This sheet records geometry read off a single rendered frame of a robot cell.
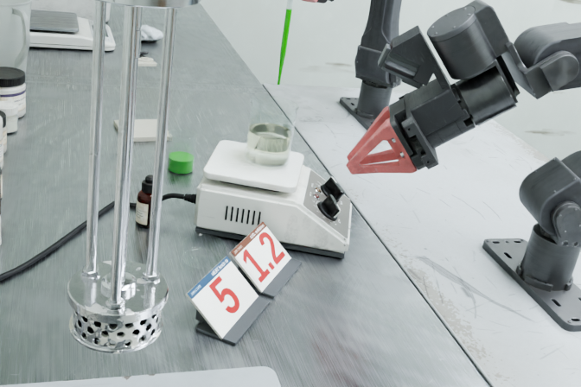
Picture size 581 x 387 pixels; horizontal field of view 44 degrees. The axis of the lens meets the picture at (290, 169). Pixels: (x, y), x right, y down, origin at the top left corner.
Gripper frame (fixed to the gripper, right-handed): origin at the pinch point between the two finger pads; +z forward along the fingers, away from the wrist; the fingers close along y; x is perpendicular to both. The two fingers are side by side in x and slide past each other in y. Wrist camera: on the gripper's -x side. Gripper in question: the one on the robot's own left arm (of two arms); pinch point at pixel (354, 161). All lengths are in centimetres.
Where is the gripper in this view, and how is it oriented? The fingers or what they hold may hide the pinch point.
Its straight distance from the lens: 87.3
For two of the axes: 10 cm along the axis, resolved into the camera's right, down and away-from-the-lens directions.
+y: -1.0, 3.9, -9.2
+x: 5.2, 8.1, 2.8
